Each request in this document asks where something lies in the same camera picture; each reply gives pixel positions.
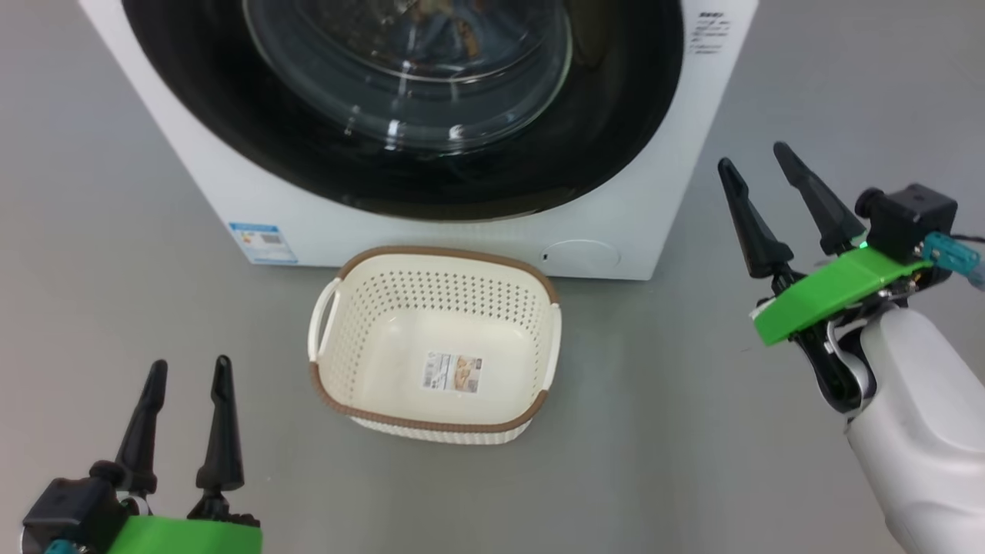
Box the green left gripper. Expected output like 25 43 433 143
108 355 262 554

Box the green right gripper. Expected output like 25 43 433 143
717 142 932 412

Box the black glass washer door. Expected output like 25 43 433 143
122 0 686 222

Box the white front-load washing machine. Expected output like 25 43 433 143
77 0 759 282

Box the cream perforated laundry basket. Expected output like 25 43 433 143
308 246 563 446

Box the paper basket label sticker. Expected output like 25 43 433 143
421 352 483 395

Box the blue energy label sticker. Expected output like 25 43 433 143
229 222 299 265

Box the round washer filter cover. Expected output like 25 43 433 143
541 239 621 272

